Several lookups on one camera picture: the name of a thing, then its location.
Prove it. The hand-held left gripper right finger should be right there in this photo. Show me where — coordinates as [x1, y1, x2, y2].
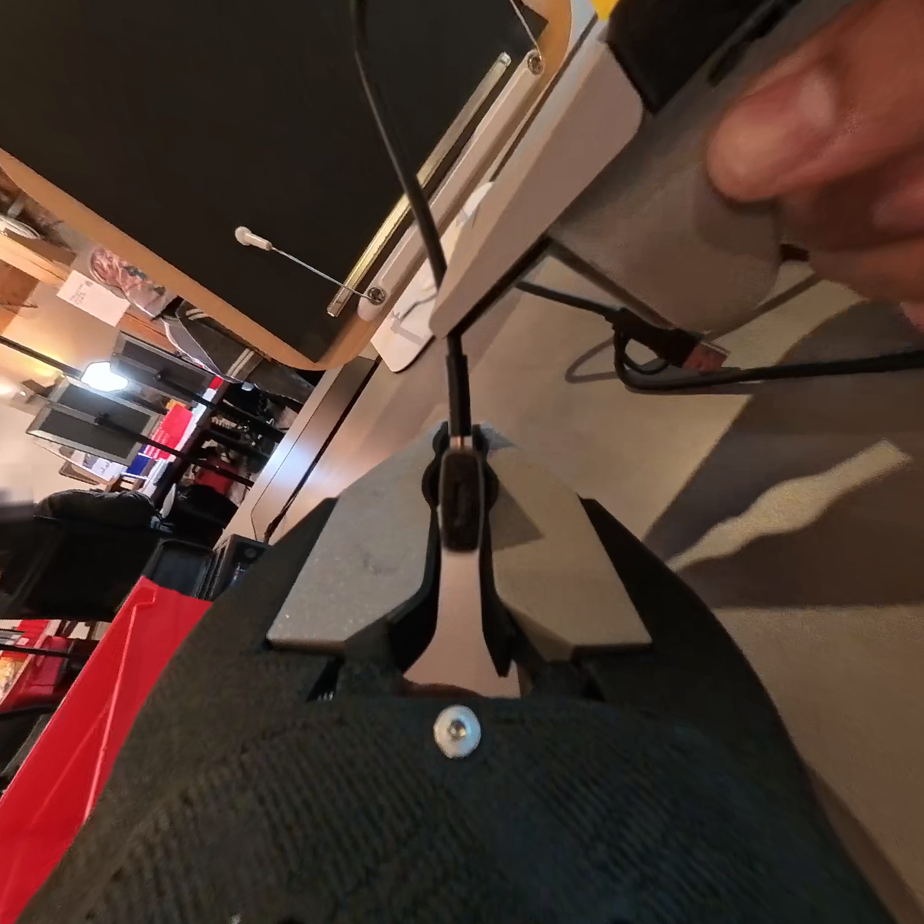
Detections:
[476, 424, 654, 680]

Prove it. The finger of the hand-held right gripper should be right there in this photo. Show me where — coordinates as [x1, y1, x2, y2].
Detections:
[549, 108, 788, 336]
[429, 32, 647, 340]

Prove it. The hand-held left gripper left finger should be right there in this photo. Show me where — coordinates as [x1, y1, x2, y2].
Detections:
[266, 421, 452, 672]

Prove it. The black usb-c cable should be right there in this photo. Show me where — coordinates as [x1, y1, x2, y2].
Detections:
[516, 282, 924, 394]

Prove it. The black hub cable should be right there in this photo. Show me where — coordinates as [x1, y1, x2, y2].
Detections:
[351, 0, 474, 441]

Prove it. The red plastic bin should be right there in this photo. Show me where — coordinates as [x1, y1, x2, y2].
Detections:
[0, 577, 218, 924]

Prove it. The person's right hand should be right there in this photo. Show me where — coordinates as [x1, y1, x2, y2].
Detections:
[706, 0, 924, 326]

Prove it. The small black display device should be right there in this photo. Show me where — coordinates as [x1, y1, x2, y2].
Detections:
[205, 533, 271, 600]

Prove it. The black metal shelving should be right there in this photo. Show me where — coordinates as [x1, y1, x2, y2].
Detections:
[29, 332, 304, 506]

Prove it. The white board stand base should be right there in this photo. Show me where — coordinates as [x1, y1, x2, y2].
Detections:
[357, 180, 506, 374]

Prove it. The black office chair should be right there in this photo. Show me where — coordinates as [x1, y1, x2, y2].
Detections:
[0, 487, 218, 622]

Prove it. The black board with wooden edge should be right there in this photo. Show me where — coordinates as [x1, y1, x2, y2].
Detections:
[0, 0, 575, 372]

